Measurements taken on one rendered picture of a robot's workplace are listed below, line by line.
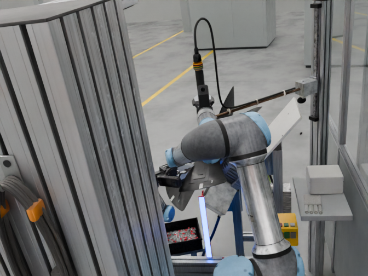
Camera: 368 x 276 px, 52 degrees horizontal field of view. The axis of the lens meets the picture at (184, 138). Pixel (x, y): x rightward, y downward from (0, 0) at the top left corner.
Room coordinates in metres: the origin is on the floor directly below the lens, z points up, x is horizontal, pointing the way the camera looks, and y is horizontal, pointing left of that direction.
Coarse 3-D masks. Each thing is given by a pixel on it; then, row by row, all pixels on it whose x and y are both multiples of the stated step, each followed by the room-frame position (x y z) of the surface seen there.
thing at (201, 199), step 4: (200, 200) 1.27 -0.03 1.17; (200, 204) 1.27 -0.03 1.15; (204, 204) 1.27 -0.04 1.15; (200, 208) 1.27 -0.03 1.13; (204, 208) 1.27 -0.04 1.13; (204, 212) 1.27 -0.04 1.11; (204, 216) 1.27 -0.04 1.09; (204, 220) 1.27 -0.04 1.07; (204, 224) 1.27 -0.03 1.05; (204, 228) 1.27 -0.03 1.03; (204, 232) 1.27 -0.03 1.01; (208, 232) 1.27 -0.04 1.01; (204, 236) 1.27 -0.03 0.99; (208, 236) 1.27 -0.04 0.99; (208, 240) 1.27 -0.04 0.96; (208, 244) 1.27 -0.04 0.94; (208, 248) 1.27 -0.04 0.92; (208, 252) 1.27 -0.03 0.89; (208, 256) 1.27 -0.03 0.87
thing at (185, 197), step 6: (168, 192) 1.70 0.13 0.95; (174, 192) 1.67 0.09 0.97; (180, 192) 1.64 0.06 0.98; (186, 192) 1.62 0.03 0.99; (192, 192) 1.60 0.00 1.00; (174, 198) 1.64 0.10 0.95; (180, 198) 1.62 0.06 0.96; (186, 198) 1.60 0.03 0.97; (174, 204) 1.62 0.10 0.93; (180, 204) 1.59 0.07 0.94; (186, 204) 1.57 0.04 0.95; (180, 210) 1.57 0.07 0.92
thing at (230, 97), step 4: (232, 88) 1.88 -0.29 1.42; (232, 92) 1.91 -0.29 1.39; (228, 96) 1.87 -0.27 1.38; (232, 96) 1.93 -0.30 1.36; (228, 100) 1.88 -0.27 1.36; (232, 100) 1.94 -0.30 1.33; (224, 104) 1.84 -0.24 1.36; (228, 104) 1.89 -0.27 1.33; (232, 104) 1.95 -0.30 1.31; (224, 108) 1.85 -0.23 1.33; (232, 108) 1.95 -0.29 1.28; (220, 112) 1.81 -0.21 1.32; (224, 116) 1.85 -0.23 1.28; (228, 116) 1.90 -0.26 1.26
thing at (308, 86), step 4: (312, 76) 1.89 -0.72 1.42; (300, 80) 1.87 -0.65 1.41; (304, 80) 1.86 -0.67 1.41; (308, 80) 1.85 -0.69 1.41; (312, 80) 1.84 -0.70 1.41; (316, 80) 1.84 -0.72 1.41; (296, 84) 1.86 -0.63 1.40; (300, 84) 1.83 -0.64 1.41; (304, 84) 1.81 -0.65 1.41; (308, 84) 1.82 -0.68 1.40; (312, 84) 1.83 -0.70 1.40; (316, 84) 1.84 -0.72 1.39; (296, 88) 1.86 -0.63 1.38; (300, 88) 1.83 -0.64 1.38; (304, 88) 1.81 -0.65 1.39; (308, 88) 1.82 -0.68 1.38; (312, 88) 1.83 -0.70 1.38; (316, 88) 1.84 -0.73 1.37; (296, 92) 1.86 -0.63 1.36; (300, 92) 1.83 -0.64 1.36; (304, 92) 1.81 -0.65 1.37; (308, 92) 1.82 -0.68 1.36; (312, 92) 1.83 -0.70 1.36; (316, 92) 1.84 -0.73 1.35; (304, 96) 1.81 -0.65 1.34
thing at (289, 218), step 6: (282, 216) 1.22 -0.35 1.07; (288, 216) 1.21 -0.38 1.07; (294, 216) 1.21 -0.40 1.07; (282, 222) 1.18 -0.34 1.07; (288, 222) 1.18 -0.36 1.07; (294, 222) 1.17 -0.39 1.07; (282, 228) 1.15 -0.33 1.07; (288, 228) 1.15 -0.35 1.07; (294, 228) 1.14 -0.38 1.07; (288, 240) 1.14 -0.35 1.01; (294, 240) 1.14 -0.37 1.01
